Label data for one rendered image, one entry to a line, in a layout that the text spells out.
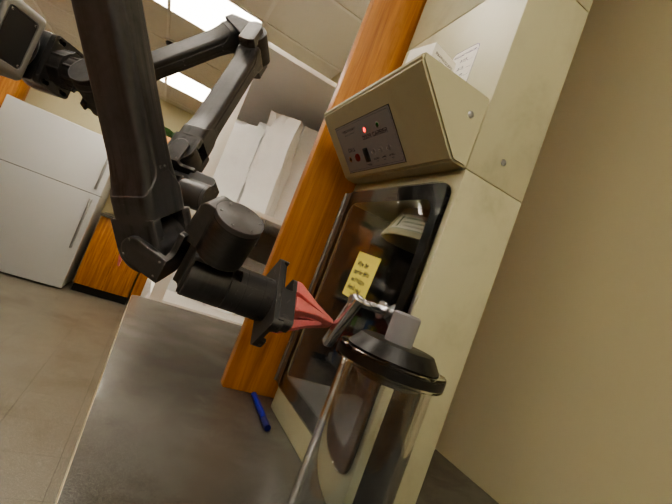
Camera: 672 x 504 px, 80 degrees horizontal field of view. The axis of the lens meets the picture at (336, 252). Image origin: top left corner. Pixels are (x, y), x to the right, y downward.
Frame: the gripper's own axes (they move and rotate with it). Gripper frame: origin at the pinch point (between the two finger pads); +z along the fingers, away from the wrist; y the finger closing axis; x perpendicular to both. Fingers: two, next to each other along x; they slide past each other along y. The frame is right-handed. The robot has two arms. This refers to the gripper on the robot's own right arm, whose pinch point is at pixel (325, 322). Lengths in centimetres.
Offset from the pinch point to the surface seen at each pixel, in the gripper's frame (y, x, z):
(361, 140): 29.4, -12.0, -1.0
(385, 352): -13.2, -16.0, -3.8
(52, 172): 331, 347, -139
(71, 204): 313, 364, -110
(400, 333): -10.6, -16.0, -1.7
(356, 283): 9.0, -0.4, 5.4
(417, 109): 18.6, -24.7, -1.9
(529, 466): -9, 8, 50
